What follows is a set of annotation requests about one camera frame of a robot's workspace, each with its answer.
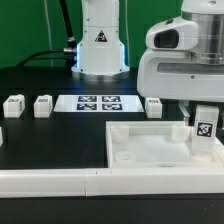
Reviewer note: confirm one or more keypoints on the white block at left edge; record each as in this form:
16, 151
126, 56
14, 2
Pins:
1, 137

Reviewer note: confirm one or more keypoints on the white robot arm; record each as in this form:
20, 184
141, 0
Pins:
101, 55

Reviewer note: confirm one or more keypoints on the white front obstacle bar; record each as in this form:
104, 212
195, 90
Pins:
108, 182

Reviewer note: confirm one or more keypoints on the white square table top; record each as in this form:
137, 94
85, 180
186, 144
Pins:
144, 144

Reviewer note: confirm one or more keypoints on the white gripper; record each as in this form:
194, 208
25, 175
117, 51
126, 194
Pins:
184, 60

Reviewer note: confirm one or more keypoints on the white sheet with tags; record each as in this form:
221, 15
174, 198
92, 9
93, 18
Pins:
98, 103

